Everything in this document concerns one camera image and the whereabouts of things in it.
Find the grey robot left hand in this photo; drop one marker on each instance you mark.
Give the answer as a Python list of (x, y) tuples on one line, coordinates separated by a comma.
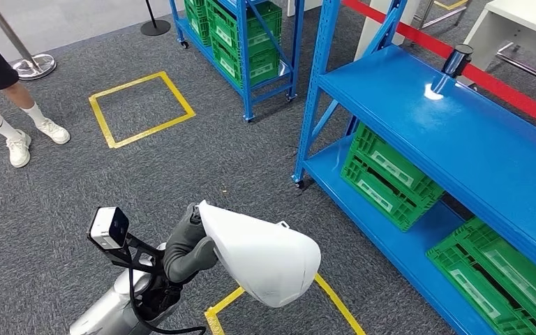
[(185, 254)]

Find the white plastic shell part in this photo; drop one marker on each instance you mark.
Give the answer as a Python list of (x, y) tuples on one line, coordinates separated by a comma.
[(268, 263)]

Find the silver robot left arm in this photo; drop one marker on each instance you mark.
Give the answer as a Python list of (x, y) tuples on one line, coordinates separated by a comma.
[(106, 310)]

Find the small blue steel shelf rack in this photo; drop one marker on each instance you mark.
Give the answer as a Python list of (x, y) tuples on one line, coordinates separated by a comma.
[(245, 69)]

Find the long blue steel shelf rack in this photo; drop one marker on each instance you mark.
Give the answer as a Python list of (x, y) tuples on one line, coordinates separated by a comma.
[(457, 138)]

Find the yellow floor tape square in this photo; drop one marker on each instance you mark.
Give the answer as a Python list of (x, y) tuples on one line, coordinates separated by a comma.
[(453, 5), (112, 144)]

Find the black stanchion pole with base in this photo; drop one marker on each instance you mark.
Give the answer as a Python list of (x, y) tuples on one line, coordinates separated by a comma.
[(155, 28)]

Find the silver stanchion pole with base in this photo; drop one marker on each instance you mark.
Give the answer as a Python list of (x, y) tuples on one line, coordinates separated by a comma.
[(34, 67)]

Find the white panel table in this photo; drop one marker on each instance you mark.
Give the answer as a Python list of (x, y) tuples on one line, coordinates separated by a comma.
[(365, 34)]

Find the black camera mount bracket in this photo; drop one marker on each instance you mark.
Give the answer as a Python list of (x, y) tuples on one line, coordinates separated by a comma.
[(148, 253)]

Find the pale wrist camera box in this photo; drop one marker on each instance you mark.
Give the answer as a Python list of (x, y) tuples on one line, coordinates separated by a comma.
[(104, 226)]

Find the black belt stanchion post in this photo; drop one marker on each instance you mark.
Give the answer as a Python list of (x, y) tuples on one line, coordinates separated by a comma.
[(457, 60)]

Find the chrome metal table frame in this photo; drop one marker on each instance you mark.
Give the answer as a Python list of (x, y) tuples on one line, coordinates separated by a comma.
[(424, 11)]

